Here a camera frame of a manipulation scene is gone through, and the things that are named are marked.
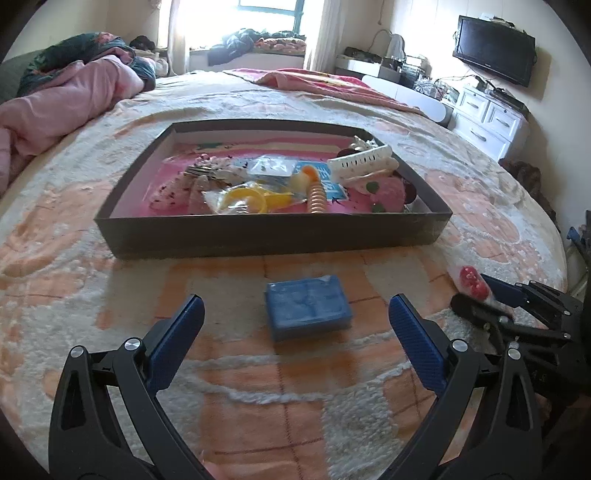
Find orange spiral hair tie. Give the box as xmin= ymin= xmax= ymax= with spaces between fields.
xmin=288 ymin=164 xmax=328 ymax=214

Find pink plush strawberry hair accessory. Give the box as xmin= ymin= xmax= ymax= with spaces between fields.
xmin=346 ymin=175 xmax=417 ymax=213

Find yellow hair ties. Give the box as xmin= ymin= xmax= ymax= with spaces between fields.
xmin=202 ymin=180 xmax=308 ymax=216

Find white drawer cabinet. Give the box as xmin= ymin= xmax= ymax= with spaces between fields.
xmin=448 ymin=88 xmax=530 ymax=161

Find small clear packet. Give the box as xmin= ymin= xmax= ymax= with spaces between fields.
xmin=247 ymin=155 xmax=297 ymax=179

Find brown shallow cardboard box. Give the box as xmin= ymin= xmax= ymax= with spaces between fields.
xmin=95 ymin=119 xmax=452 ymax=259

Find pink sheer bow hair clip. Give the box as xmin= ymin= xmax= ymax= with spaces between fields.
xmin=147 ymin=154 xmax=247 ymax=214

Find white claw hair clip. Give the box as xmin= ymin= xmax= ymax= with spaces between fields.
xmin=327 ymin=145 xmax=400 ymax=185

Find blue rectangular box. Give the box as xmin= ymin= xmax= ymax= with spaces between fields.
xmin=264 ymin=275 xmax=353 ymax=342

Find white desk with clutter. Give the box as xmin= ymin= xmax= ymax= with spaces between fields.
xmin=334 ymin=30 xmax=432 ymax=89

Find red bead hair accessory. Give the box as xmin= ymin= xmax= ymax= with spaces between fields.
xmin=459 ymin=265 xmax=490 ymax=302

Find white curtain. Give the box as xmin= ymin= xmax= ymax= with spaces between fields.
xmin=304 ymin=0 xmax=349 ymax=73

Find white bed footboard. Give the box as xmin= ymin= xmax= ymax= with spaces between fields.
xmin=362 ymin=75 xmax=452 ymax=128

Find dark clothes on windowsill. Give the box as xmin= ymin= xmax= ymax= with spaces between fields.
xmin=206 ymin=29 xmax=307 ymax=66

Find beige orange patterned bedspread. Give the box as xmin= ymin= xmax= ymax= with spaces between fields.
xmin=1 ymin=73 xmax=567 ymax=479

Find pink crumpled quilt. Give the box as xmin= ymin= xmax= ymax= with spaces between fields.
xmin=1 ymin=55 xmax=145 ymax=192

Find dark floral duvet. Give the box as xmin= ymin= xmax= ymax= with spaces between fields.
xmin=17 ymin=32 xmax=156 ymax=97

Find black flat screen television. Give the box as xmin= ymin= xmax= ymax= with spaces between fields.
xmin=453 ymin=16 xmax=537 ymax=87

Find pink red folded blanket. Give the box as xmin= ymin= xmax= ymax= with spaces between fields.
xmin=224 ymin=68 xmax=426 ymax=117

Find green upholstered headboard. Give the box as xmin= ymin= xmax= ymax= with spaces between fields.
xmin=0 ymin=50 xmax=41 ymax=104

